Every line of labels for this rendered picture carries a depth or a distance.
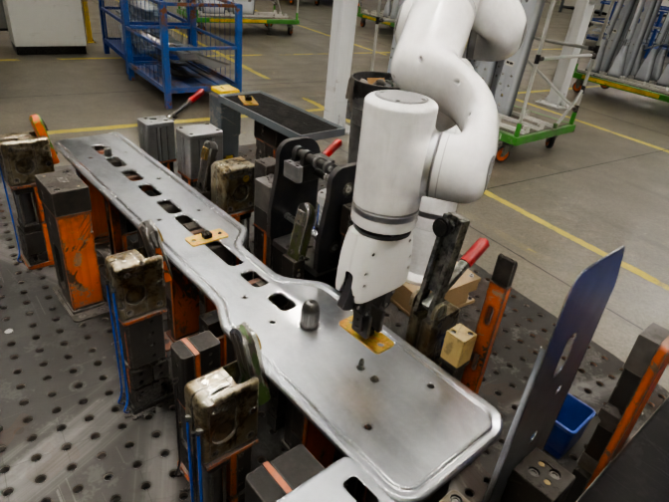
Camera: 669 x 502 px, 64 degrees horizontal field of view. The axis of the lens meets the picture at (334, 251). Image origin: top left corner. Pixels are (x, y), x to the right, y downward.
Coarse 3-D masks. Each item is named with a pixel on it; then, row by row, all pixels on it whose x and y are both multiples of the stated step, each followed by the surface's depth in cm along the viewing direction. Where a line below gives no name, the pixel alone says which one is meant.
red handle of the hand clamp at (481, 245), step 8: (480, 240) 88; (472, 248) 88; (480, 248) 87; (464, 256) 87; (472, 256) 87; (480, 256) 88; (464, 264) 87; (472, 264) 87; (456, 272) 87; (464, 272) 87; (456, 280) 87; (448, 288) 86; (432, 296) 85; (424, 304) 85
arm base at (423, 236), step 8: (416, 224) 138; (424, 224) 137; (432, 224) 136; (416, 232) 139; (424, 232) 138; (432, 232) 137; (416, 240) 140; (424, 240) 139; (432, 240) 138; (416, 248) 141; (424, 248) 140; (416, 256) 142; (424, 256) 141; (416, 264) 143; (424, 264) 142; (408, 272) 145; (416, 272) 144; (424, 272) 144; (408, 280) 142; (416, 280) 142
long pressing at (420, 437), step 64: (128, 192) 124; (192, 192) 127; (192, 256) 103; (256, 320) 88; (320, 320) 89; (320, 384) 76; (384, 384) 78; (448, 384) 79; (384, 448) 68; (448, 448) 69
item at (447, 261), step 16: (448, 224) 77; (464, 224) 78; (448, 240) 81; (432, 256) 82; (448, 256) 80; (432, 272) 84; (448, 272) 82; (432, 288) 84; (416, 304) 86; (432, 304) 84
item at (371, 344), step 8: (344, 320) 79; (344, 328) 77; (352, 336) 76; (360, 336) 76; (376, 336) 76; (384, 336) 77; (368, 344) 75; (376, 344) 75; (384, 344) 75; (392, 344) 75; (376, 352) 73
